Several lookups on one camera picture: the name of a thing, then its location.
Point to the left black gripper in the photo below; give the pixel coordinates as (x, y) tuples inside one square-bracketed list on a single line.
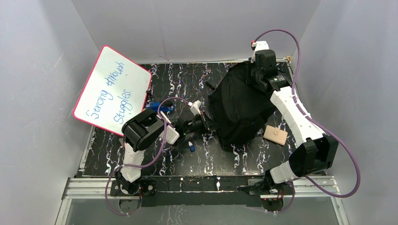
[(203, 122)]

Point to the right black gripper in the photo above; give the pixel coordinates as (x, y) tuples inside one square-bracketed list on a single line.
[(249, 79)]

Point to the blue stapler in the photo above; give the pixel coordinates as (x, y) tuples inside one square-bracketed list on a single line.
[(167, 106)]

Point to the pink-framed whiteboard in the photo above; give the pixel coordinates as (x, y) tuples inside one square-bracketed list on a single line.
[(114, 92)]

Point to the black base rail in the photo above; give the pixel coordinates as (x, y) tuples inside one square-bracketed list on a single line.
[(249, 191)]

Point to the black student backpack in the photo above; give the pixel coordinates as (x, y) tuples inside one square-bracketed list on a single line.
[(239, 109)]

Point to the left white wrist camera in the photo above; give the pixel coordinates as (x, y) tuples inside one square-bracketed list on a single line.
[(195, 107)]

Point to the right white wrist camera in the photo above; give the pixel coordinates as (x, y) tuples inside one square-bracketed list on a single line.
[(258, 46)]

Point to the beige snap wallet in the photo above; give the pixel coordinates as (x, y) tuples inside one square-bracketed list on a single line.
[(275, 135)]

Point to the small blue white bottle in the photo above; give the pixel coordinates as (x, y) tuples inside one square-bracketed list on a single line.
[(191, 146)]

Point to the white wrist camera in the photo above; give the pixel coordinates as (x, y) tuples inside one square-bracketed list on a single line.
[(195, 107), (258, 46)]

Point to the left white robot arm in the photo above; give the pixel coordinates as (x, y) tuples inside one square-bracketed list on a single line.
[(144, 129)]

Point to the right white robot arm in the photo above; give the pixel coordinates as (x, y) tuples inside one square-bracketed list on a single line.
[(316, 150)]

